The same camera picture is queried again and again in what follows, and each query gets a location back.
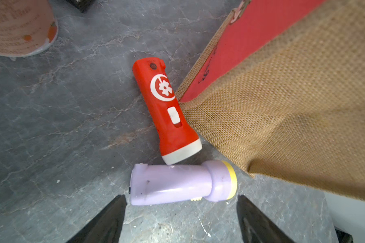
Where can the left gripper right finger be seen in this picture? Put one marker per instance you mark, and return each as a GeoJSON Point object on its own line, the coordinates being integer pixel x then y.
{"type": "Point", "coordinates": [255, 226]}

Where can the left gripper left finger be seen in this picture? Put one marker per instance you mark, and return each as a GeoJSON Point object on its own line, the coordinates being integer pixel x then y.
{"type": "Point", "coordinates": [106, 226]}

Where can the purple flashlight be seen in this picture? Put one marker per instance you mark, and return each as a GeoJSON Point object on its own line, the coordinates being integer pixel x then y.
{"type": "Point", "coordinates": [161, 184]}

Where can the red white flashlight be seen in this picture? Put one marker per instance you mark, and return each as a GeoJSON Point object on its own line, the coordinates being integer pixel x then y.
{"type": "Point", "coordinates": [178, 140]}

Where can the brown jute tote bag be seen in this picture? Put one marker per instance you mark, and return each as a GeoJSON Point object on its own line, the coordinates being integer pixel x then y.
{"type": "Point", "coordinates": [280, 91]}

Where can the small orange can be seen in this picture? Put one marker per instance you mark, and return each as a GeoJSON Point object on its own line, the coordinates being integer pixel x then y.
{"type": "Point", "coordinates": [27, 28]}

